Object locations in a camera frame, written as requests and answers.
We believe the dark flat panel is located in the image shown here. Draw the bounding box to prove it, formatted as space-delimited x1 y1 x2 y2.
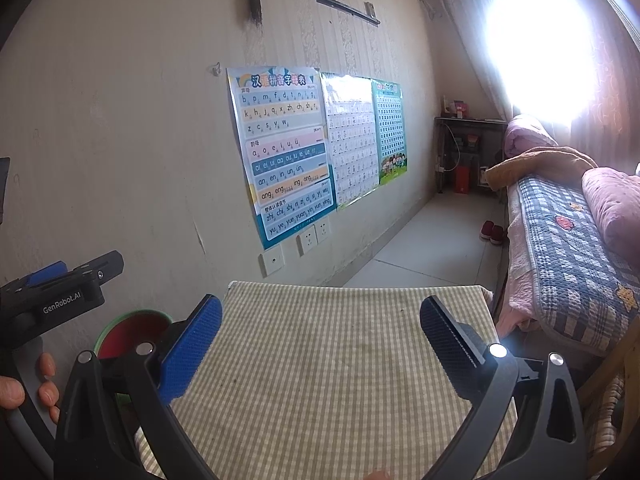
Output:
0 156 11 223

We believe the tan blanket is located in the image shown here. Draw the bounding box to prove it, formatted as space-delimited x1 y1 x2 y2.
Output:
485 146 598 192

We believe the blue plaid quilt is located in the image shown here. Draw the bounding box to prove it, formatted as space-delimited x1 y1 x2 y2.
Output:
517 175 640 356

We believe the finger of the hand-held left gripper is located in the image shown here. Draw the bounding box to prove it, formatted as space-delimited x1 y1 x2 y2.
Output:
69 251 125 286
20 261 69 289

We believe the black wall rail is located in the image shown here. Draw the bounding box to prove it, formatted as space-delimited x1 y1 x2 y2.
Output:
315 0 381 26

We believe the white grid wall poster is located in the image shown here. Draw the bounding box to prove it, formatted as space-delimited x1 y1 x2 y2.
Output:
320 72 381 211

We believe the bright window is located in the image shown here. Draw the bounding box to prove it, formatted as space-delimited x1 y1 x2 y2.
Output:
480 0 601 131

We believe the folded lilac quilt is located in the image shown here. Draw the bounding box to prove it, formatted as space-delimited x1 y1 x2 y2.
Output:
502 114 558 161

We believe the dark metal shelf table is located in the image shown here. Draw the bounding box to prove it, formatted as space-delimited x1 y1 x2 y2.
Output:
434 116 508 195

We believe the wooden chair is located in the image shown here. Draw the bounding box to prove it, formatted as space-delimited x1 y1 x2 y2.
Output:
575 320 640 480

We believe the green grid wall poster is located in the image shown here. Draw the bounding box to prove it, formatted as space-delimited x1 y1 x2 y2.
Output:
371 79 408 186

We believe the pink patterned curtain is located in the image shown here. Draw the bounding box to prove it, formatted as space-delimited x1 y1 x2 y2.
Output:
575 0 640 171
432 0 521 126

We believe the pink bed sheet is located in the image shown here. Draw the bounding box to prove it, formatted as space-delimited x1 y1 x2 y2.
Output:
492 185 543 336

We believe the person's left hand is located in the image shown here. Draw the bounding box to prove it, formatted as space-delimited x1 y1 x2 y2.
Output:
0 351 61 426

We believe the blue letter wall poster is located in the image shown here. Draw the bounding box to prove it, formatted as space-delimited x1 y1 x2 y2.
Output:
226 65 337 251

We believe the checked beige tablecloth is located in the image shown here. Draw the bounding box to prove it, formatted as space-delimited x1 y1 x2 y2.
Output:
134 281 518 480

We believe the red bin with green rim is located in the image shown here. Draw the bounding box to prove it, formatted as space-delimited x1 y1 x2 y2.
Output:
94 309 175 408

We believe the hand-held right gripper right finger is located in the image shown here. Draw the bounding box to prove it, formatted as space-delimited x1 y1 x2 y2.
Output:
419 295 588 480

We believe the pink pillow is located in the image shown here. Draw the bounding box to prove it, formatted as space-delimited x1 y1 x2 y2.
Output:
581 166 640 268

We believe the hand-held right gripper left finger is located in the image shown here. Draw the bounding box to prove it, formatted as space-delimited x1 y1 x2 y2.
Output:
52 294 223 480

